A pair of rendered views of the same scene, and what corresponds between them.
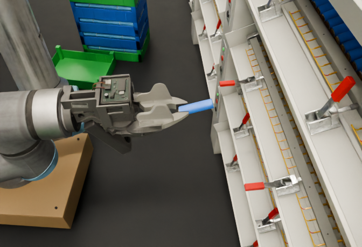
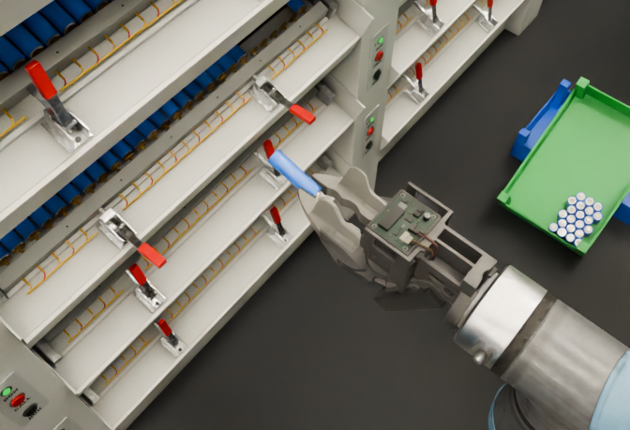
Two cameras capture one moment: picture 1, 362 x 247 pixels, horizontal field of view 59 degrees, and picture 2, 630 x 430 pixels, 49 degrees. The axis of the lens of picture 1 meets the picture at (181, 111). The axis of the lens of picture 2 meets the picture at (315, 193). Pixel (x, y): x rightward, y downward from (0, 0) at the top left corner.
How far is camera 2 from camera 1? 0.74 m
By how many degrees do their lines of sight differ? 66
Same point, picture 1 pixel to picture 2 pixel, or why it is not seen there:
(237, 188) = (205, 312)
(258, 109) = (164, 192)
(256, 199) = (248, 206)
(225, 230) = (255, 328)
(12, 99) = (567, 336)
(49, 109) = (516, 276)
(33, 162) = not seen: hidden behind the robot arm
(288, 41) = (127, 71)
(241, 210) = (234, 284)
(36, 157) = not seen: hidden behind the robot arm
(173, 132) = not seen: outside the picture
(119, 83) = (393, 220)
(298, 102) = (237, 16)
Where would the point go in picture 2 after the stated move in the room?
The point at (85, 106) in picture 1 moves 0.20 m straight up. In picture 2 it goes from (459, 244) to (510, 109)
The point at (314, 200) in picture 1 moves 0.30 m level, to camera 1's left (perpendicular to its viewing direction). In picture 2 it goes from (273, 50) to (447, 183)
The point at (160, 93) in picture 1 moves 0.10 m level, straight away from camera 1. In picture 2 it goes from (329, 211) to (262, 281)
